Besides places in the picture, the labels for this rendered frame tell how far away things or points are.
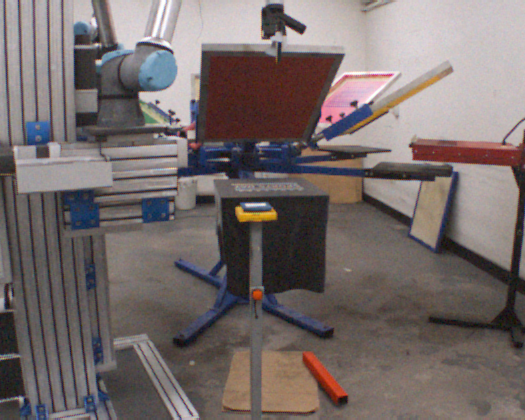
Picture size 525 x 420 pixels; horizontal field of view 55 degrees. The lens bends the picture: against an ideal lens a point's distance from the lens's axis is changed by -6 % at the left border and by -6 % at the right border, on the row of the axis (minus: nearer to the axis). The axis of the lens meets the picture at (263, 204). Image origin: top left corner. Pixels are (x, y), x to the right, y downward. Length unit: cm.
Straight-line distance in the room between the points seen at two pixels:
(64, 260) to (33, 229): 15
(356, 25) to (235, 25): 157
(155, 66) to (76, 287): 84
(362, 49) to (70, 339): 586
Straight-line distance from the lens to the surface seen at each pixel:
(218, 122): 262
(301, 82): 237
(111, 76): 166
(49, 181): 151
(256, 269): 191
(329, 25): 704
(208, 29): 678
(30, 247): 187
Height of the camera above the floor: 134
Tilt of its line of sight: 11 degrees down
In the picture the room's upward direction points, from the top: straight up
